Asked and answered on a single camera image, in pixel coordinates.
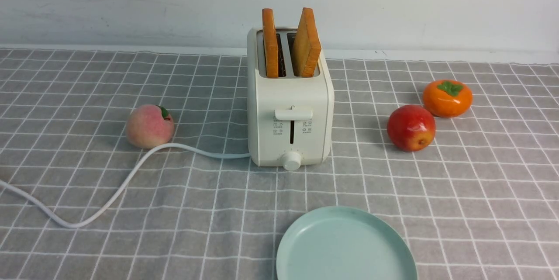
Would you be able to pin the red apple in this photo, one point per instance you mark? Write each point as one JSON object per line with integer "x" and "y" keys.
{"x": 411, "y": 128}

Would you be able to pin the grey checked tablecloth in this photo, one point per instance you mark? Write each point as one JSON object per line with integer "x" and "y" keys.
{"x": 479, "y": 203}

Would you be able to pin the pink peach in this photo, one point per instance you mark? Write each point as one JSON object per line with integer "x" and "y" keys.
{"x": 149, "y": 126}

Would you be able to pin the light green plate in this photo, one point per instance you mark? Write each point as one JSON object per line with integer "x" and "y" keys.
{"x": 343, "y": 243}

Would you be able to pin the toasted bread slice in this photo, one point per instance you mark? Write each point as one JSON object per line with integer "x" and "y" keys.
{"x": 306, "y": 47}
{"x": 270, "y": 43}

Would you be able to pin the white two-slot toaster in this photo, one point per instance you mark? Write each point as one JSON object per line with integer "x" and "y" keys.
{"x": 290, "y": 118}

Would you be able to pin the orange persimmon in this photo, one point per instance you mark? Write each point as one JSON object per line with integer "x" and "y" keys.
{"x": 447, "y": 98}

